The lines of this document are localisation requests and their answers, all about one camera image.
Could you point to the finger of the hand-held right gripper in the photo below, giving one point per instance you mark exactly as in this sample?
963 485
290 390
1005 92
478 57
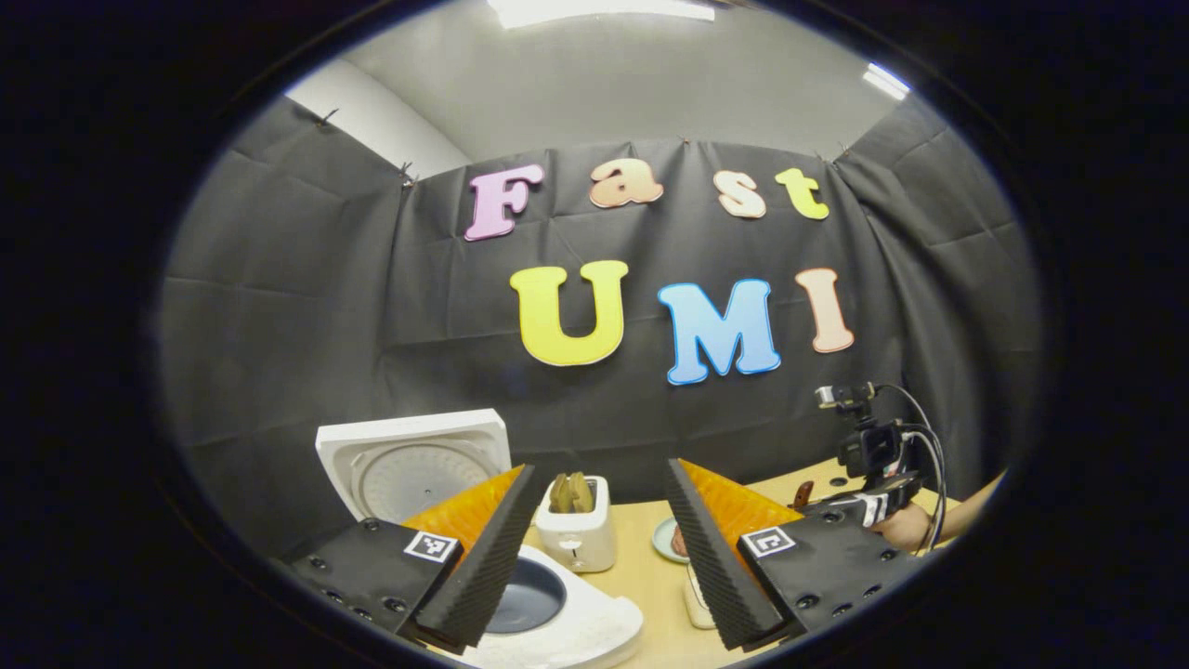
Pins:
850 509

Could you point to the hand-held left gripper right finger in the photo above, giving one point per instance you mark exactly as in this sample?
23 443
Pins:
715 557

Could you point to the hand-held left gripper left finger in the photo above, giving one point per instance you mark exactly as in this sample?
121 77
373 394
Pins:
492 576

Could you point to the brown wooden spoon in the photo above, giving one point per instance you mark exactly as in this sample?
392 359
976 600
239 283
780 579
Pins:
804 494

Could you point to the white rice cooker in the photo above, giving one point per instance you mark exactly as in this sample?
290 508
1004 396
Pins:
418 425

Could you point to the brown meat slice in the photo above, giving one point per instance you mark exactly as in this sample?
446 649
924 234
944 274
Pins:
679 542

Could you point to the beige rectangular tray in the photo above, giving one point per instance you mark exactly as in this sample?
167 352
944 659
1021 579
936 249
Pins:
697 599

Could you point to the pale green plate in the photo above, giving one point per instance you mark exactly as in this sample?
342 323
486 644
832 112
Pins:
661 541

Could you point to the white toaster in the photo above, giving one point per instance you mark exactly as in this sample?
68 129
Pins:
576 544

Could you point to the toasted bread slice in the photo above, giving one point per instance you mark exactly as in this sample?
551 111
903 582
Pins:
560 495
582 492

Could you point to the ceiling light panel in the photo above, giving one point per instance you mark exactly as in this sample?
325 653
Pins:
885 82
604 9

